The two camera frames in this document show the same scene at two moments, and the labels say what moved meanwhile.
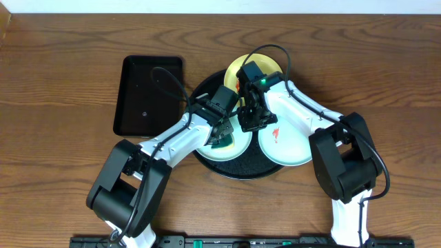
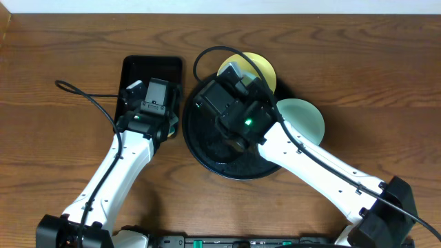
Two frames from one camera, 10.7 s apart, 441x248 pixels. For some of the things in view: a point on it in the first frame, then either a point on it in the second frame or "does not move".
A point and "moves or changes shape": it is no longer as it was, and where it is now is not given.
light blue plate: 242,142 moves or changes shape
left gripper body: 222,130 to 176,100
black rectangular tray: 150,97 does not move
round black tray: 251,165 does not move
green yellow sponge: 225,142 to 173,119
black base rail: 245,242 does not move
